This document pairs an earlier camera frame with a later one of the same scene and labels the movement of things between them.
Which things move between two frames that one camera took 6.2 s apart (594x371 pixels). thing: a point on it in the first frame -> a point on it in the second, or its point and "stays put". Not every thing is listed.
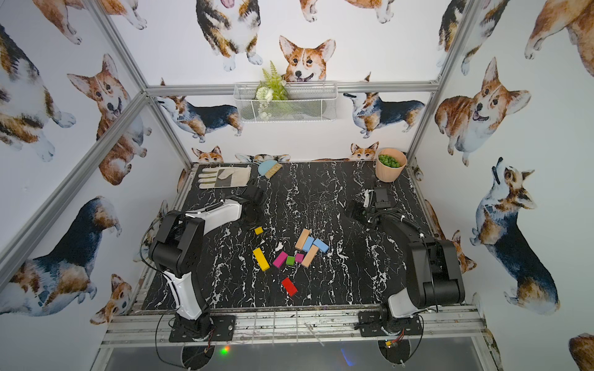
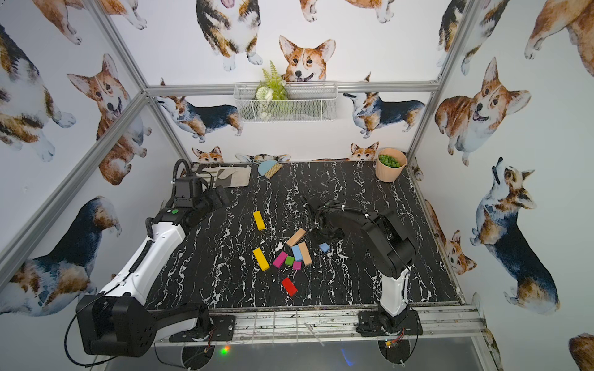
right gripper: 356,212 -> 336,235
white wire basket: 307,102 stays put
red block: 289,286 stays put
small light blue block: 321,245 stays put
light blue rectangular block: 309,240 -> 297,253
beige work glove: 218,177 stays put
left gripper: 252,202 -> 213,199
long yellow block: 262,260 stays put
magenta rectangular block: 280,260 stays put
